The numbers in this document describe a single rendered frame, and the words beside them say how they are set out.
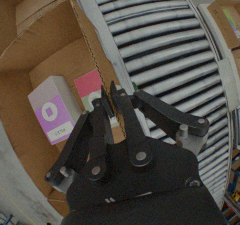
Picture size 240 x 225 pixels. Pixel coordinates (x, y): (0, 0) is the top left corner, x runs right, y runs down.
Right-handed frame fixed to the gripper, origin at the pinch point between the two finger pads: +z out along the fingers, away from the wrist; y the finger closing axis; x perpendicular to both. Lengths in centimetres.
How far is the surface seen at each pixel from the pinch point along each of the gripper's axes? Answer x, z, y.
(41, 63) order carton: 12.3, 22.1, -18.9
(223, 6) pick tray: 18, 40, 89
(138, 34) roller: 8.1, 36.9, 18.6
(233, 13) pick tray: 13, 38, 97
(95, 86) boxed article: -1.0, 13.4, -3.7
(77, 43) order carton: 11.9, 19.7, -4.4
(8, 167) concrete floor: -78, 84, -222
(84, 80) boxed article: 1.4, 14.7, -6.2
